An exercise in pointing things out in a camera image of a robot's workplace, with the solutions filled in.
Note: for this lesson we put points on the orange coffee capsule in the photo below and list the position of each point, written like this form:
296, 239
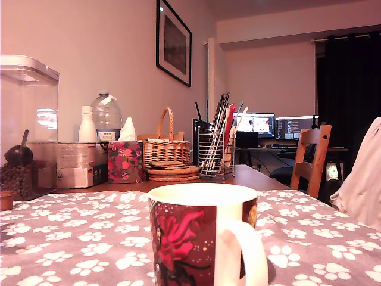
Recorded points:
6, 201

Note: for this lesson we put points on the black router with antennas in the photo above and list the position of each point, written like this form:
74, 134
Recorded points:
196, 140

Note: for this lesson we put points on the light wooden board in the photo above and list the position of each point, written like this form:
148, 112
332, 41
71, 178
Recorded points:
178, 136

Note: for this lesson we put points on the round cork trivet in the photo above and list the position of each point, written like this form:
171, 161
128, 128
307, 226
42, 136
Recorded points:
172, 178
178, 171

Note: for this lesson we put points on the dark square cork coaster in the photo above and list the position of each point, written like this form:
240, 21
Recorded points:
166, 164

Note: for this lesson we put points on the red kitchen utensil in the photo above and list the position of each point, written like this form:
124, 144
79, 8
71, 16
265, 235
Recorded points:
229, 119

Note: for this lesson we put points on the small black box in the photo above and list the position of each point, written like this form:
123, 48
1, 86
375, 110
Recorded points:
246, 140

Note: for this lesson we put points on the grey kitchen utensil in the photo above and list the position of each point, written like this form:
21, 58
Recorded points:
239, 108

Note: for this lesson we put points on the white tissue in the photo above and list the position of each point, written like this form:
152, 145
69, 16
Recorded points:
128, 131

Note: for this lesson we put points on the white vertical pipe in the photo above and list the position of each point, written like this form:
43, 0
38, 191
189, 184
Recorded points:
211, 80

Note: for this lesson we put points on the monitor showing video windows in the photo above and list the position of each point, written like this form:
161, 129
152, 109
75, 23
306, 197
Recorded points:
256, 123

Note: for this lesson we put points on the floral tissue box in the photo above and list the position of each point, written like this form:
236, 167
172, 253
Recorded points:
125, 162

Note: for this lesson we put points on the large clear water bottle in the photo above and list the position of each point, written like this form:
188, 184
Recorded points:
107, 116

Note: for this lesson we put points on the backlit keyboard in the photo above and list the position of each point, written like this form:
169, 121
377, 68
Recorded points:
279, 146

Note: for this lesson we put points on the white mug red flower print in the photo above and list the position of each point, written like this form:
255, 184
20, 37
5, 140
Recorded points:
184, 232

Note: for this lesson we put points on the dark office chair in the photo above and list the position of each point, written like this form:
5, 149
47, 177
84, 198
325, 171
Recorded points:
281, 174

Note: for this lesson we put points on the black framed picture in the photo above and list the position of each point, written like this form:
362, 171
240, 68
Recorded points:
175, 44

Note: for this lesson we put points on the white metal bottle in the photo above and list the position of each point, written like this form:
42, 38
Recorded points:
87, 128

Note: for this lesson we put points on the monitor showing code text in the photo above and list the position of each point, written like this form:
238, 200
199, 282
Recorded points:
294, 128

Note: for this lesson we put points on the white printed cardboard box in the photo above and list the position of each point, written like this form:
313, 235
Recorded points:
77, 175

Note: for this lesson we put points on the wooden chair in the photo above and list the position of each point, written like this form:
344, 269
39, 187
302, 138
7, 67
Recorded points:
320, 161

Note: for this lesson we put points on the grey paw print cloth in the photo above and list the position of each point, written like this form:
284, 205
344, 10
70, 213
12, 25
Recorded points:
89, 238

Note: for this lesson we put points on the computer case glowing fan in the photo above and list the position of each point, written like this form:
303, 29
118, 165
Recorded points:
332, 172

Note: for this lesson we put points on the dark desk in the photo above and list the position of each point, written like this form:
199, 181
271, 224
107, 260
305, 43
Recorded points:
337, 149

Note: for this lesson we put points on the white curtain rod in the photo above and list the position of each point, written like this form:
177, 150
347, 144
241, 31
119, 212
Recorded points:
318, 40

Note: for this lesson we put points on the clear container white lid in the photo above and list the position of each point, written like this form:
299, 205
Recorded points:
29, 104

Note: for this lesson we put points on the black curtain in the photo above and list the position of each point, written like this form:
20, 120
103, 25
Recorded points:
348, 89

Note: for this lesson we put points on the dark brown scoop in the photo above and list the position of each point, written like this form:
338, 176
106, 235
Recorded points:
18, 155

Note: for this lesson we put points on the pale draped fabric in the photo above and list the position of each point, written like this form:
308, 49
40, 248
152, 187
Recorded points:
363, 178

